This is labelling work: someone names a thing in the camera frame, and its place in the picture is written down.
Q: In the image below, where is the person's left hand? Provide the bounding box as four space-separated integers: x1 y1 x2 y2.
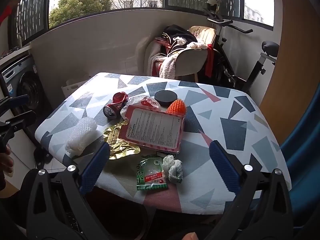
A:
0 145 14 180

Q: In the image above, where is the gold foil wrapper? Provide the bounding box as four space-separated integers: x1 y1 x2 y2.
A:
103 120 141 160

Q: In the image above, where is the white foam net sleeve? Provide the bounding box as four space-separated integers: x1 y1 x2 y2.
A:
65 117 98 155

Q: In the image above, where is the white plastic bag red print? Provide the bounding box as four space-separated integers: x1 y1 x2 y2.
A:
120 95 160 118

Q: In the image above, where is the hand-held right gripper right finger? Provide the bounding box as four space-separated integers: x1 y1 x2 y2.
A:
205 140 293 240

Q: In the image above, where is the green snack packet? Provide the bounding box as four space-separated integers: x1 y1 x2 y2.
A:
136 156 168 192

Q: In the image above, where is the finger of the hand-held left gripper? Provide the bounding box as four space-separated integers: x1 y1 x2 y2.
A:
0 110 37 153
0 94 30 110

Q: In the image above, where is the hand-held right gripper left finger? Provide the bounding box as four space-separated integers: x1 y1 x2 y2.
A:
26 142 110 240

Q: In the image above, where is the red cloth strip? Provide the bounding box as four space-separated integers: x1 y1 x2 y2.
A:
205 44 215 77

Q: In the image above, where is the wooden panel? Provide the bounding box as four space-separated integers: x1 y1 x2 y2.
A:
260 0 320 135

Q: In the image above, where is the green tree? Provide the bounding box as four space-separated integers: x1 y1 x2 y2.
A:
49 0 113 28

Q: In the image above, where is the white fluffy towel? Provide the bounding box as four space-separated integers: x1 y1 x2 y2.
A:
148 41 208 78

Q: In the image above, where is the white lamp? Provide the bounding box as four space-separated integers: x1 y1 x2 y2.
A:
207 0 220 13

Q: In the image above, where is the black round lid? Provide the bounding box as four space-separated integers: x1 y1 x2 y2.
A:
154 90 178 107

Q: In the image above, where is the geometric patterned tablecloth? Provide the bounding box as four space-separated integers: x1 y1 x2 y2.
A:
35 72 292 215

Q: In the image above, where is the white tissue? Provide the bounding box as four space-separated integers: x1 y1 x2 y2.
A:
162 155 183 183

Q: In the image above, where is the black exercise bike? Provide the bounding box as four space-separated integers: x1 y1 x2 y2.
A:
202 9 280 94

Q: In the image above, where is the orange foam net sleeve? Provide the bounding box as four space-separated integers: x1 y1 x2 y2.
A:
166 99 187 115

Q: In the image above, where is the white cardboard box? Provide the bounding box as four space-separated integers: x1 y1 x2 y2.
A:
61 74 90 98

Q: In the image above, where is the crushed red drink can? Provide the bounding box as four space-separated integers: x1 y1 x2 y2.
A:
103 92 129 119

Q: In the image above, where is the grey washing machine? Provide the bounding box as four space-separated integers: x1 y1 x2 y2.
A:
0 55 48 120

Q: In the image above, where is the pink clear blister package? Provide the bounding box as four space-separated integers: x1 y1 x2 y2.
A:
118 104 185 154

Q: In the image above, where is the dark clothing pile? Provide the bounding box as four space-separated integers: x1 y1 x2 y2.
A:
155 25 199 57

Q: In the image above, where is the cream chair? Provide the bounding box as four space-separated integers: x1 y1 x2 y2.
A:
136 26 217 80

